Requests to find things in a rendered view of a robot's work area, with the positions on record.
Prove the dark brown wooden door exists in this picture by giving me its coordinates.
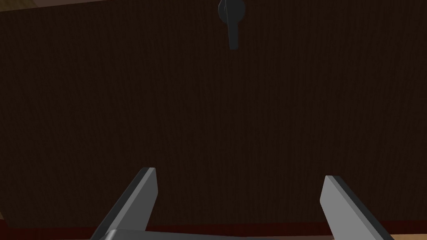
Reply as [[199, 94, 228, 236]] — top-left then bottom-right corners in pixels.
[[0, 0, 427, 230]]

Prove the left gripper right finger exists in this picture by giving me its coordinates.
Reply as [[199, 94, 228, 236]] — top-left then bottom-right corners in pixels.
[[319, 175, 397, 240]]

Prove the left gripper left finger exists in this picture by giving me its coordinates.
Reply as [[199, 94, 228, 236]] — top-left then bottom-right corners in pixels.
[[90, 167, 159, 240]]

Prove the dark grey door handle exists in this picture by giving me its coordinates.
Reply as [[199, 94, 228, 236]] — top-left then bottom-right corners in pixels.
[[217, 0, 246, 50]]

